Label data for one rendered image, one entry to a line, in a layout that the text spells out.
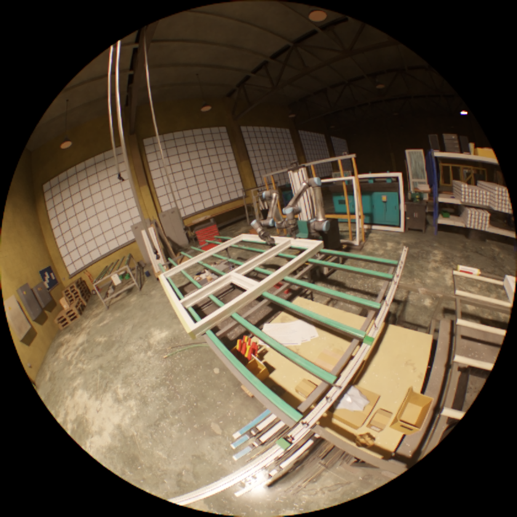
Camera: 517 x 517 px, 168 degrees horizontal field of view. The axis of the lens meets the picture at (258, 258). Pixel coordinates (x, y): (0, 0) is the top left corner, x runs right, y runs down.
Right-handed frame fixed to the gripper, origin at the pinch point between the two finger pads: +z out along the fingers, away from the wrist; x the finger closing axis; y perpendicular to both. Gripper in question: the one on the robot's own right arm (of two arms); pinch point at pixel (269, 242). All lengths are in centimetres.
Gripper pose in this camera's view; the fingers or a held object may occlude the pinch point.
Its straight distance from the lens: 215.0
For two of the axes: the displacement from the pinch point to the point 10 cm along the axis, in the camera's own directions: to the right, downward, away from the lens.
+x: 7.2, -5.0, 4.8
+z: 6.2, 7.7, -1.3
